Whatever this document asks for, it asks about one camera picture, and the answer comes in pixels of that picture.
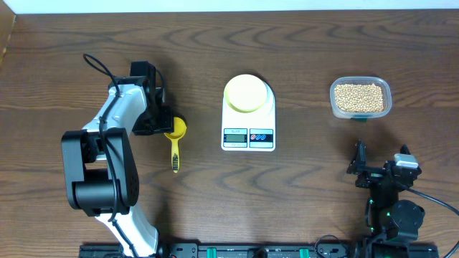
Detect yellow measuring scoop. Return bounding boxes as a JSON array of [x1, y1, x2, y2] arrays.
[[164, 117, 187, 173]]

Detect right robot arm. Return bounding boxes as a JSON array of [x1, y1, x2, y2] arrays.
[[346, 140, 425, 257]]

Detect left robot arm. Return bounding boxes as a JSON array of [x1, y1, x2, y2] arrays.
[[61, 61, 174, 257]]

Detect yellow plastic bowl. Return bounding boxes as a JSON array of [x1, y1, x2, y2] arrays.
[[224, 74, 268, 113]]

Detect white digital kitchen scale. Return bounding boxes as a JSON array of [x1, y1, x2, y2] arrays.
[[221, 81, 276, 152]]

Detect clear plastic container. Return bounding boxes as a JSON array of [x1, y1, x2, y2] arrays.
[[329, 76, 392, 120]]

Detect soybeans in container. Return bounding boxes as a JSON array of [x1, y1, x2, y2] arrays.
[[334, 84, 384, 113]]

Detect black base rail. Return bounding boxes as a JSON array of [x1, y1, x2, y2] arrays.
[[77, 243, 439, 258]]

